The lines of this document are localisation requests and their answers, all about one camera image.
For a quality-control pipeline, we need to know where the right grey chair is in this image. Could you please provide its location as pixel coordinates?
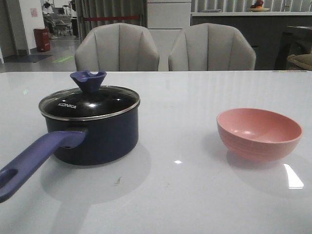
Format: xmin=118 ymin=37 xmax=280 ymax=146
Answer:
xmin=168 ymin=23 xmax=256 ymax=71

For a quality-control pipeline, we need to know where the left grey chair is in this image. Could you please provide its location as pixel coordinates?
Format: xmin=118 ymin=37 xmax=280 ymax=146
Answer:
xmin=75 ymin=23 xmax=159 ymax=72

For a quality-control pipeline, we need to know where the white cabinet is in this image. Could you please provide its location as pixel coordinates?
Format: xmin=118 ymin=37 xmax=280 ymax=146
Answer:
xmin=147 ymin=0 xmax=192 ymax=71

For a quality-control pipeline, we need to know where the red trash bin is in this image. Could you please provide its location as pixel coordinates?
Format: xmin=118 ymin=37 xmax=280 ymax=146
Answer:
xmin=34 ymin=28 xmax=50 ymax=52

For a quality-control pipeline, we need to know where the dark counter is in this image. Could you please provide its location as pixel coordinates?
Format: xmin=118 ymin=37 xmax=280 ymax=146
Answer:
xmin=191 ymin=11 xmax=312 ymax=71

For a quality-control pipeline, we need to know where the grey chair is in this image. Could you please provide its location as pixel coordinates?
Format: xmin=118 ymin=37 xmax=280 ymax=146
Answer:
xmin=75 ymin=23 xmax=159 ymax=72
xmin=168 ymin=23 xmax=256 ymax=71

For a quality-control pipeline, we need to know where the person in background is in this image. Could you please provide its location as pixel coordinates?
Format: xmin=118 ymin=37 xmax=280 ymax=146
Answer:
xmin=43 ymin=0 xmax=58 ymax=39

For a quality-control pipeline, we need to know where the pink bowl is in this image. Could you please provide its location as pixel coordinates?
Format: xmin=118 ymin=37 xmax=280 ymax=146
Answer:
xmin=216 ymin=108 xmax=303 ymax=162

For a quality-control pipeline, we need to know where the dark blue saucepan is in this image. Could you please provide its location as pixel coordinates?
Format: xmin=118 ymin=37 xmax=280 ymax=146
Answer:
xmin=0 ymin=105 xmax=139 ymax=202

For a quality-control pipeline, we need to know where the fruit plate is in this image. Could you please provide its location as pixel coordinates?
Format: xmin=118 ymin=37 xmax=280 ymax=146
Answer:
xmin=247 ymin=0 xmax=270 ymax=12

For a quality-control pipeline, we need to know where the glass lid with blue knob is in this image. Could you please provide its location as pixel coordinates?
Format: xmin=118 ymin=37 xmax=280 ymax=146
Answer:
xmin=39 ymin=70 xmax=140 ymax=121

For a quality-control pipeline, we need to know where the beige sofa cushion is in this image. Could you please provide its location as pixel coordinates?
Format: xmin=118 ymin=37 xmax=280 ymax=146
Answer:
xmin=287 ymin=54 xmax=312 ymax=71

